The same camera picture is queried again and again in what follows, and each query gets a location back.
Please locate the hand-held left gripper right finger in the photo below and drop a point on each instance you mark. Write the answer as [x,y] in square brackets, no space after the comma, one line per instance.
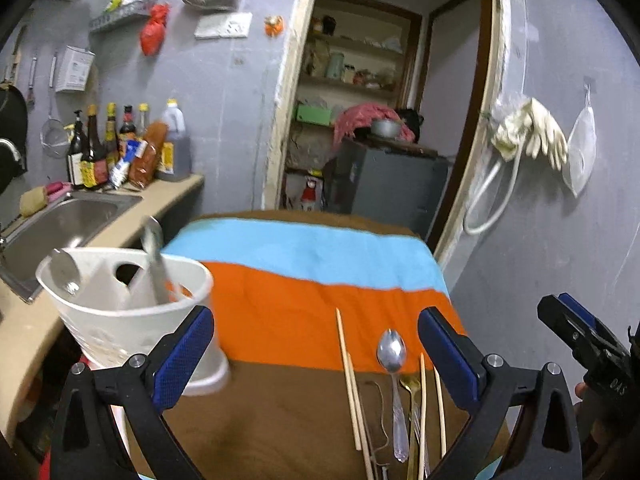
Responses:
[445,355]

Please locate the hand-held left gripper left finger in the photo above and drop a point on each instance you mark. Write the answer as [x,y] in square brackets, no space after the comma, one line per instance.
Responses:
[185,355]

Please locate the long steel ladle spoon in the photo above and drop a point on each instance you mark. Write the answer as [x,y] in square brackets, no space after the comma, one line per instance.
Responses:
[152,240]

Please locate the metal pot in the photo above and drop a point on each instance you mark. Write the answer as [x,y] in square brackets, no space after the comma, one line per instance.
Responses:
[386,128]

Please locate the wooden chopstick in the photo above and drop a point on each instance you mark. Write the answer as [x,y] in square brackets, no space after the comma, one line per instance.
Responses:
[347,375]
[359,410]
[423,410]
[440,410]

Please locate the slim sauce bottle yellow cap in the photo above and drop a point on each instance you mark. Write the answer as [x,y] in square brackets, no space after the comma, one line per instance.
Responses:
[111,140]

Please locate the stainless steel sink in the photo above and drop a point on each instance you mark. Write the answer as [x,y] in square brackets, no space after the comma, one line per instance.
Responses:
[65,225]

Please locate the small bottle yellow cap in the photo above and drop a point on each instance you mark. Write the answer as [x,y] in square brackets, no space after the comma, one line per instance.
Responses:
[143,120]

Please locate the hanging metal utensil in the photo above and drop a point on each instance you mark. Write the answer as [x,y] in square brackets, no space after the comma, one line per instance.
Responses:
[32,80]

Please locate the large dark oil jug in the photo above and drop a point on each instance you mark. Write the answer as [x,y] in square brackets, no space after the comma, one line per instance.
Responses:
[176,155]

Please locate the orange snack packet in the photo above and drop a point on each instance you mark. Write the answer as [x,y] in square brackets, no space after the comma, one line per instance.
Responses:
[147,160]

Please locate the white plastic utensil holder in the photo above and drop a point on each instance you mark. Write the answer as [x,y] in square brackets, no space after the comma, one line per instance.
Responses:
[100,320]

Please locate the cream rubber gloves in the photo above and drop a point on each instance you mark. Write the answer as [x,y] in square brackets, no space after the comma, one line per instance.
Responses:
[535,130]

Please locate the dark pump sauce bottle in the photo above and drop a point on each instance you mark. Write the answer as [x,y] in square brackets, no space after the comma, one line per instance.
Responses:
[75,160]

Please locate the yellow sponge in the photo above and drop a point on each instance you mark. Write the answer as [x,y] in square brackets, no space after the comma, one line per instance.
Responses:
[33,201]

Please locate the small orange wall ornament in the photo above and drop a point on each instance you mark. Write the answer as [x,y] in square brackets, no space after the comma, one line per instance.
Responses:
[274,26]

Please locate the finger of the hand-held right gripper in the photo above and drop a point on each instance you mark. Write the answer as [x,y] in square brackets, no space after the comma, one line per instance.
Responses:
[577,307]
[555,317]

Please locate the red white bottle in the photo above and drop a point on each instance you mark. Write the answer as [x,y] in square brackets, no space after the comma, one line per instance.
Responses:
[311,195]

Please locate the white wall socket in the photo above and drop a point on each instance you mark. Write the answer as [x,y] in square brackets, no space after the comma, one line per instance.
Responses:
[222,26]

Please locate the black hanging pan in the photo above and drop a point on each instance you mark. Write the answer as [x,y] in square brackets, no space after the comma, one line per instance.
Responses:
[11,130]

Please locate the wooden shelf unit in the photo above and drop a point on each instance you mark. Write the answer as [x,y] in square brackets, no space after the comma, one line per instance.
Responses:
[360,47]

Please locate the red cloth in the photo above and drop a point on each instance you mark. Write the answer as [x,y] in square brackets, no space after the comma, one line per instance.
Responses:
[355,117]

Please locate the pale green jar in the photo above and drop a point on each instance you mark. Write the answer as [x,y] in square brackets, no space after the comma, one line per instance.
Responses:
[335,66]

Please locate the green box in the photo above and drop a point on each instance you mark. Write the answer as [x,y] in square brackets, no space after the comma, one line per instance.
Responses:
[314,115]

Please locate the dark sauce bottle yellow label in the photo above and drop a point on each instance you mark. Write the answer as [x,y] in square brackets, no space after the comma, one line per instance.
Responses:
[93,160]

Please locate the gold fork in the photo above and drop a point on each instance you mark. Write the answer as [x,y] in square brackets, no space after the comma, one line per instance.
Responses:
[409,385]

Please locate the dark sauce bottle red label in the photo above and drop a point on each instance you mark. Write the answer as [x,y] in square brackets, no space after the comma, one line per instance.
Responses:
[127,127]

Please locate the blue white packet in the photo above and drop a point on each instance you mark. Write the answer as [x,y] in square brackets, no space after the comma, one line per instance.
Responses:
[122,167]

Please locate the black bag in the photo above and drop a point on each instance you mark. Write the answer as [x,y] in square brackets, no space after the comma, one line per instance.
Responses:
[412,122]

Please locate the white wall-mounted box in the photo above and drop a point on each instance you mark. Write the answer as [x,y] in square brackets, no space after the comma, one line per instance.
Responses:
[74,67]

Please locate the red plastic bag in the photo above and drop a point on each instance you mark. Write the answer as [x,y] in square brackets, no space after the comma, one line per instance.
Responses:
[154,32]

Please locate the grey cabinet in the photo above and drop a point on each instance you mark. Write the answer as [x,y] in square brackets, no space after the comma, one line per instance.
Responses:
[385,185]

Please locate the hanging clear plastic bag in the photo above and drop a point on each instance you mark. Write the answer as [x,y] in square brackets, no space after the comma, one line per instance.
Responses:
[580,150]

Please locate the wooden door frame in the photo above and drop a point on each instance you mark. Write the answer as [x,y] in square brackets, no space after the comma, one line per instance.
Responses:
[287,85]

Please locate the beige kitchen counter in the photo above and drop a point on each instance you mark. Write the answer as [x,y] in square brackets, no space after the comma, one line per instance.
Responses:
[165,191]

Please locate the steel spoon with round bowl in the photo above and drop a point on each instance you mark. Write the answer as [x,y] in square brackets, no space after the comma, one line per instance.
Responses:
[64,270]

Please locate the pink scrub brush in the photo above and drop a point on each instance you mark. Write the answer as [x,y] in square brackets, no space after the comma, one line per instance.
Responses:
[57,188]

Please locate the striped brown orange blue cloth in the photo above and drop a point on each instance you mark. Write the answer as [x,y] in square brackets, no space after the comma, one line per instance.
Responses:
[280,325]

